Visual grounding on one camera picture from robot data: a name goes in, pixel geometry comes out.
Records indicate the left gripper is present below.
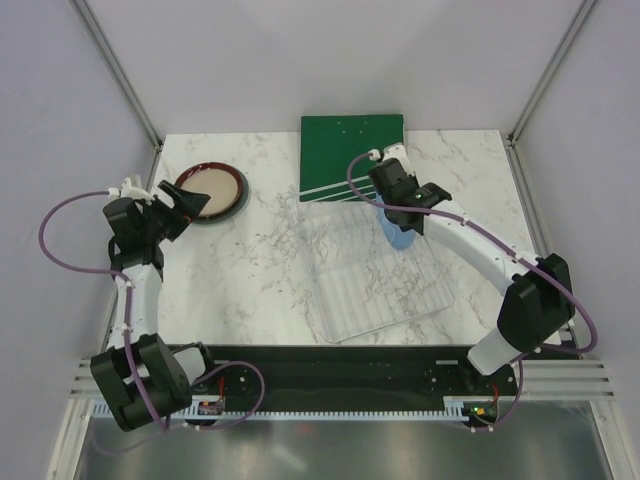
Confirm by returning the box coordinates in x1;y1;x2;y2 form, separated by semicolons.
139;181;209;243

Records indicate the red beige plate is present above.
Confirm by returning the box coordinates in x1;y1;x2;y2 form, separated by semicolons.
189;167;246;224
172;160;244;220

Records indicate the grey-green glass plate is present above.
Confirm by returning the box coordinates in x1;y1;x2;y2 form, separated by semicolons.
197;173;250;224

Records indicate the blue plate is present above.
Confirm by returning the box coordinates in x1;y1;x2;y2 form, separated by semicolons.
376;207;415;251

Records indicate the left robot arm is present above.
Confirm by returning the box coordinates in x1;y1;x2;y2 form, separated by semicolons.
90;177;220;431

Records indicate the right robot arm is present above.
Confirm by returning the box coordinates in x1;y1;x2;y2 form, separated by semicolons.
368;157;575;394

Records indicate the green board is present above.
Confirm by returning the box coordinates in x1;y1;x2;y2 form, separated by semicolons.
299;114;405;203

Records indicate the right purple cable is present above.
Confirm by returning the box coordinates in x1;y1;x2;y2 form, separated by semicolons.
345;149;599;434

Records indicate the purple cable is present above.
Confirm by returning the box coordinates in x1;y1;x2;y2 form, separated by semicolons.
345;149;599;434
38;188;266;432

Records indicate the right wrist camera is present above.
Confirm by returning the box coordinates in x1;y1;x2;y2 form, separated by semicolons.
367;143;408;163

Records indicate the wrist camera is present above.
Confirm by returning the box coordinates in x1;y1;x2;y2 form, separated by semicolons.
108;175;153;201
367;143;408;163

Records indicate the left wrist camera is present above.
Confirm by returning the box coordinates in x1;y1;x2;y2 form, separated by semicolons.
108;175;153;201

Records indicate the white wire dish rack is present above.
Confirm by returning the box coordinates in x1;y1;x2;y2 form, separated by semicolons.
298;198;454;344

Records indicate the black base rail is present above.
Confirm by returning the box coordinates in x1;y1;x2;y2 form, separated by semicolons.
194;345;517;411

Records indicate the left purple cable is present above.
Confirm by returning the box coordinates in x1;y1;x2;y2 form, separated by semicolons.
38;188;266;432

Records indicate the white cable duct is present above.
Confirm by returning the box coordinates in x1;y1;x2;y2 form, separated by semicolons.
171;400;497;423

